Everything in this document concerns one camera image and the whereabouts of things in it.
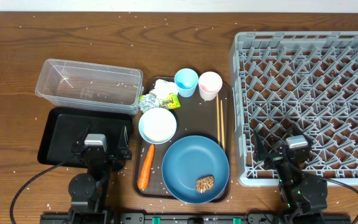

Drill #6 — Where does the orange carrot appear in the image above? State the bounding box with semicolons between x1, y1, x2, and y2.
137;144;155;190

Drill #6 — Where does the left wooden chopstick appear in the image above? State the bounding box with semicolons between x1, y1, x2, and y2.
215;94;221;145

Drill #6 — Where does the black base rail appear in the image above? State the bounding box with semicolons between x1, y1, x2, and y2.
39;212;352;224

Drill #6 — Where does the dark brown serving tray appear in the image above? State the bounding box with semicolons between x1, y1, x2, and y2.
132;83;233;203

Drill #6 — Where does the right wooden chopstick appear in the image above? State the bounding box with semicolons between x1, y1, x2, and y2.
220;100;225;151

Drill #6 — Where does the wooden chopstick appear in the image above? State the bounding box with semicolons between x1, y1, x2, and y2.
215;94;221;145
220;100;225;151

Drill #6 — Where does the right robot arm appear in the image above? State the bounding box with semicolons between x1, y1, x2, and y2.
254;124;328;223

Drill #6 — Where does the clear plastic bin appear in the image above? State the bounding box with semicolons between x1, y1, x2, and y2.
35;58;143;115

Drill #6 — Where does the foil ball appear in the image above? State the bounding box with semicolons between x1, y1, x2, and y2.
139;94;160;113

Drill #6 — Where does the white bowl with rice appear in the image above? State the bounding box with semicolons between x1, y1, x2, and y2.
139;108;177;144

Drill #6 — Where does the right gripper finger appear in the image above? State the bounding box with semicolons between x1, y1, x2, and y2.
291;123;313;146
254;131;266;154

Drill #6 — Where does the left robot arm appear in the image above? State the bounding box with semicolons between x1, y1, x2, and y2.
68;126;132;224

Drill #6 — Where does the yellow snack wrapper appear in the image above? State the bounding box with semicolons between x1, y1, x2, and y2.
158;93;181;110

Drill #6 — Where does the light blue plastic cup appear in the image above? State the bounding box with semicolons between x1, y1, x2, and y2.
174;68;198;98

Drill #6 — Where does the large blue plate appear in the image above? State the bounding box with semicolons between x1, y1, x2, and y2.
162;136;230;204

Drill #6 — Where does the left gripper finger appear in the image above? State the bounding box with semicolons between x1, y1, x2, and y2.
75;125;90;145
117;126;130;149

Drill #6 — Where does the brown food chunk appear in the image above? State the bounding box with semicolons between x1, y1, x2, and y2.
195;175;215;194

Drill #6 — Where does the grey plastic dishwasher rack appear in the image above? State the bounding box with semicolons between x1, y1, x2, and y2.
229;31;358;187

